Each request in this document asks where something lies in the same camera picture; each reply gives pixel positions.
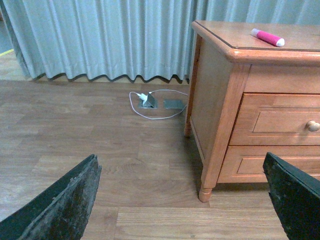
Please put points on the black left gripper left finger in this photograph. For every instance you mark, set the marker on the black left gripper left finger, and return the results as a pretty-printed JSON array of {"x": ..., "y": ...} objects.
[{"x": 62, "y": 211}]

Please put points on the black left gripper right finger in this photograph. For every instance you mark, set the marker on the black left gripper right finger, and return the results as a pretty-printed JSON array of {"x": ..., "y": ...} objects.
[{"x": 295, "y": 196}]

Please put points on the wooden drawer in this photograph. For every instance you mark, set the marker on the wooden drawer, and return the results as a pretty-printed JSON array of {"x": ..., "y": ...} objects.
[
  {"x": 277, "y": 120},
  {"x": 244, "y": 164}
]

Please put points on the pink marker with white cap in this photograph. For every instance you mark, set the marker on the pink marker with white cap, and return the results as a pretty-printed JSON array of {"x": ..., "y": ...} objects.
[{"x": 268, "y": 37}]

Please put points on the round wooden upper knob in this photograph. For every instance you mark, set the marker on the round wooden upper knob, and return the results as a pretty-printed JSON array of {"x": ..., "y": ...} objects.
[{"x": 312, "y": 126}]

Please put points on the wooden nightstand cabinet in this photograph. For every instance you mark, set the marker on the wooden nightstand cabinet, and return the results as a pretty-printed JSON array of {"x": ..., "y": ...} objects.
[{"x": 229, "y": 62}]

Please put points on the open metal floor socket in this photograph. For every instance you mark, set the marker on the open metal floor socket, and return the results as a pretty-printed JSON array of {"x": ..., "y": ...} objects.
[{"x": 150, "y": 103}]

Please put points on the white charger plug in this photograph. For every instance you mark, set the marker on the white charger plug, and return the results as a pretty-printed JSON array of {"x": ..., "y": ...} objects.
[{"x": 142, "y": 96}]

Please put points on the closed metal floor plate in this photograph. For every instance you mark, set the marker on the closed metal floor plate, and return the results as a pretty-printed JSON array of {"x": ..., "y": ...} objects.
[{"x": 173, "y": 104}]

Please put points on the grey pleated curtain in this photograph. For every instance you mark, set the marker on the grey pleated curtain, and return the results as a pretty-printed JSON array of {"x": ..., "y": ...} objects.
[{"x": 112, "y": 38}]

